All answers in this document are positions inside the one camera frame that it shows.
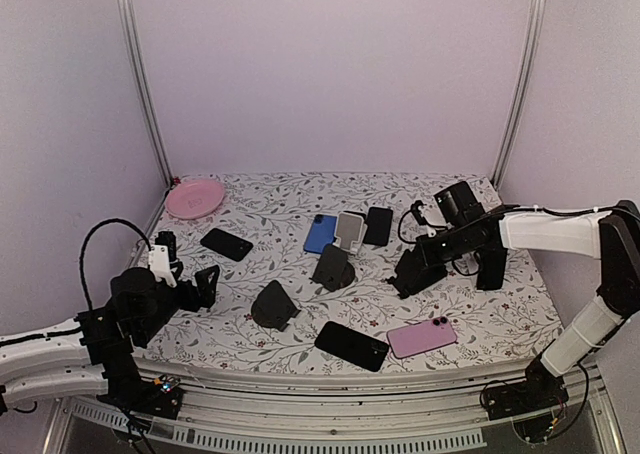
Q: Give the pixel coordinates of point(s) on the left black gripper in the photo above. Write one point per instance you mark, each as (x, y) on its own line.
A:
(206, 293)

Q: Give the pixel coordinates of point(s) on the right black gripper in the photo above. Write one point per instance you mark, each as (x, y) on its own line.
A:
(423, 243)

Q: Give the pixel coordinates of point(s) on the black phone blue case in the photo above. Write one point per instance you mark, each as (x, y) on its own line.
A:
(492, 265)

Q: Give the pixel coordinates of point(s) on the black folding phone stand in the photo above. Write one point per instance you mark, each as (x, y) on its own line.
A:
(412, 275)

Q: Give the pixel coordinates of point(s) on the black phone teal edge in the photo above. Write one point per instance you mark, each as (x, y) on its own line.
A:
(378, 222)

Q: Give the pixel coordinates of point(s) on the white grey phone stand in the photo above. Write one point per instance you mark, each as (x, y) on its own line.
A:
(350, 231)

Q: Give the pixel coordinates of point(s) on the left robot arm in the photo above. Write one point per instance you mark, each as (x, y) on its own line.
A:
(92, 353)

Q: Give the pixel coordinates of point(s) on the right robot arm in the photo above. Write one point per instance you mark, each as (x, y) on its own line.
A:
(589, 257)

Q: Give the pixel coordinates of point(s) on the black phone far left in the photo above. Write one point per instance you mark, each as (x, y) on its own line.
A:
(226, 244)

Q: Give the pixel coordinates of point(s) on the black round base stand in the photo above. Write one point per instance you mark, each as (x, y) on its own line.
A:
(273, 308)

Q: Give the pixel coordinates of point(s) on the pink phone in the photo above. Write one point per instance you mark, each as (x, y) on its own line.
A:
(420, 338)

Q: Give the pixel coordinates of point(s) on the black upright phone stand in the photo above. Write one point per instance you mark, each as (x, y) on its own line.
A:
(333, 270)

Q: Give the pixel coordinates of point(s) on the black phone front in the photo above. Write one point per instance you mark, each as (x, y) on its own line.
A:
(352, 346)

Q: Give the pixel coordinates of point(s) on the pink plate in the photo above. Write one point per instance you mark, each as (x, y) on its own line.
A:
(194, 199)

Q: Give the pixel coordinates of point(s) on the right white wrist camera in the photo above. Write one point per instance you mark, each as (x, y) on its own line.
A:
(416, 210)

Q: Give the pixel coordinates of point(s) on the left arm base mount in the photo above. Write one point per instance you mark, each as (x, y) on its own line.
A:
(161, 397)

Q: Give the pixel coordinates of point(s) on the right aluminium frame post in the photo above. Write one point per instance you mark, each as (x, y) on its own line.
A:
(531, 43)

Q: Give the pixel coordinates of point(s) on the aluminium frame post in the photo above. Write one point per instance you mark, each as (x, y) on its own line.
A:
(531, 43)
(135, 55)

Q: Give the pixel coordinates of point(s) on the front aluminium rail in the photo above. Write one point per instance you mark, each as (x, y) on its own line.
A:
(433, 412)

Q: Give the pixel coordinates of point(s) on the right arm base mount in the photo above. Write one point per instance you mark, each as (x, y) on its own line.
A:
(502, 400)

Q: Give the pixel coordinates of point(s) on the left aluminium frame post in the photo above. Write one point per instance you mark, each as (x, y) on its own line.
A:
(135, 55)

